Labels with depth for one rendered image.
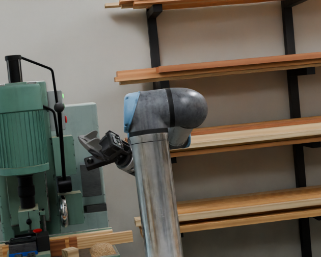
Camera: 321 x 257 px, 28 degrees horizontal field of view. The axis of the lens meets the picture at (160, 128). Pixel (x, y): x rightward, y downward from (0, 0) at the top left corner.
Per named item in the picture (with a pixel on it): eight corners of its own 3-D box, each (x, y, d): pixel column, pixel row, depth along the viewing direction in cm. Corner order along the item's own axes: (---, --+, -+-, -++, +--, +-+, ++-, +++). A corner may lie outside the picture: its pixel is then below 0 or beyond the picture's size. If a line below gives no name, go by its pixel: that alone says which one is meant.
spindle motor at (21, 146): (-3, 179, 216) (-13, 87, 214) (0, 173, 233) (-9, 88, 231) (50, 173, 219) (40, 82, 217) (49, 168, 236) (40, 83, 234)
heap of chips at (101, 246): (91, 257, 217) (90, 249, 217) (88, 249, 229) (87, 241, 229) (116, 254, 218) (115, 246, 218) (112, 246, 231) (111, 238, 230)
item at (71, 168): (55, 176, 245) (51, 137, 244) (54, 174, 254) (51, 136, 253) (77, 174, 247) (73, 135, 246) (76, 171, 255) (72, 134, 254)
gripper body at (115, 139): (107, 128, 223) (131, 140, 231) (90, 143, 226) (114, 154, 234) (112, 144, 218) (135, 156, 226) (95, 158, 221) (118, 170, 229)
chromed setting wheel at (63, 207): (61, 231, 236) (58, 198, 235) (60, 225, 248) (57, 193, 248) (70, 230, 237) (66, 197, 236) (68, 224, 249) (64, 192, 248)
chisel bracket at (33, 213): (20, 235, 222) (18, 211, 221) (21, 228, 235) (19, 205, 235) (42, 233, 223) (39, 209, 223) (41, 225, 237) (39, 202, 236)
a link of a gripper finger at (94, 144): (87, 129, 215) (106, 139, 221) (75, 139, 217) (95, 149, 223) (89, 135, 213) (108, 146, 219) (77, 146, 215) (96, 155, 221)
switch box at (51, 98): (50, 131, 254) (46, 91, 253) (49, 130, 264) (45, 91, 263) (65, 129, 255) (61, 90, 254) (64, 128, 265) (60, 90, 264)
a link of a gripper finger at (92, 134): (85, 122, 217) (105, 132, 223) (74, 132, 219) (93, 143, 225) (87, 129, 215) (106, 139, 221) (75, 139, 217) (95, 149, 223)
